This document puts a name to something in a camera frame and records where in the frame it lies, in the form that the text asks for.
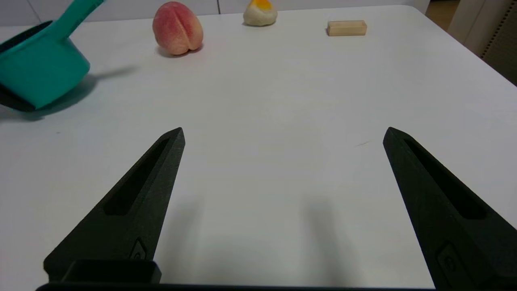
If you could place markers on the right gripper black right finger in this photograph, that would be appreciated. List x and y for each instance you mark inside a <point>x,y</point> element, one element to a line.
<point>456,210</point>

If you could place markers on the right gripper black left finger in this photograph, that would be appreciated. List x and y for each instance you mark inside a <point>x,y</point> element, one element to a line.
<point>141,214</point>

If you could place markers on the brown perforated panel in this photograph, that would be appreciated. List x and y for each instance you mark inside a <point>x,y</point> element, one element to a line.
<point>503,56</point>

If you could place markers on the pink peach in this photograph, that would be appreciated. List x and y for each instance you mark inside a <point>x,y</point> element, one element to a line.
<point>177,28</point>

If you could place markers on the small wooden block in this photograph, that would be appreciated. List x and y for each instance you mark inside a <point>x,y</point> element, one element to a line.
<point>347,28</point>

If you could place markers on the white bun with orange top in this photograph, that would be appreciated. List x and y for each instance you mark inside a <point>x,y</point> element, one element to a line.
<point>259,15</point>

